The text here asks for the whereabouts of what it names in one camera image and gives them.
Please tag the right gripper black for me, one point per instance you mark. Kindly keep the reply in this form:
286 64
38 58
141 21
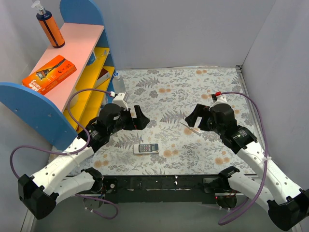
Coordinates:
204 121

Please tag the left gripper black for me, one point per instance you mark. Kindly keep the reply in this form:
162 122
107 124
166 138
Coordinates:
132 120

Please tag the metal tweezers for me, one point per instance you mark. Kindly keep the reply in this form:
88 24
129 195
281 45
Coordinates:
192 129

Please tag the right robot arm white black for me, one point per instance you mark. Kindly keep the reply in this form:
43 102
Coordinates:
284 200

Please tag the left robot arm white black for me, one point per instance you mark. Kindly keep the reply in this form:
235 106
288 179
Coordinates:
42 191

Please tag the floral table mat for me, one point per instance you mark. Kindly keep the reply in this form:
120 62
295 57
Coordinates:
167 97

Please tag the clear plastic bottle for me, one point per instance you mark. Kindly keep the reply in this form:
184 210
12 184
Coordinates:
118 83

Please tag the white box on shelf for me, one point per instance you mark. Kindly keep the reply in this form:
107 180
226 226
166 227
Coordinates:
103 76

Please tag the white jar under shelf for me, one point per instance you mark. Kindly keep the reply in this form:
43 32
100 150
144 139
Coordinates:
73 101

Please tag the blue pink yellow shelf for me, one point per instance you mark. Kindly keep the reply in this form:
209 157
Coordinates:
56 99

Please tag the orange razor box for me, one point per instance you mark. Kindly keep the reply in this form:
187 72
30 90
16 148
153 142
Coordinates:
49 75

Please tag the orange pump bottle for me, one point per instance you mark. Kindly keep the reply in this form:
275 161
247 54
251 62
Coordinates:
49 25

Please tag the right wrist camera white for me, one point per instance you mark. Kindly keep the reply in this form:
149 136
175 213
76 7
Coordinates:
218 97

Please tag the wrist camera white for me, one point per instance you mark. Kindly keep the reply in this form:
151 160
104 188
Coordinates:
218 97
120 100

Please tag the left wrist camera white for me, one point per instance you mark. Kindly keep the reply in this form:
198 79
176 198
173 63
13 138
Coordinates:
120 100

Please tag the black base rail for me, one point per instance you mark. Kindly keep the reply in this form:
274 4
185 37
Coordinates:
201 188

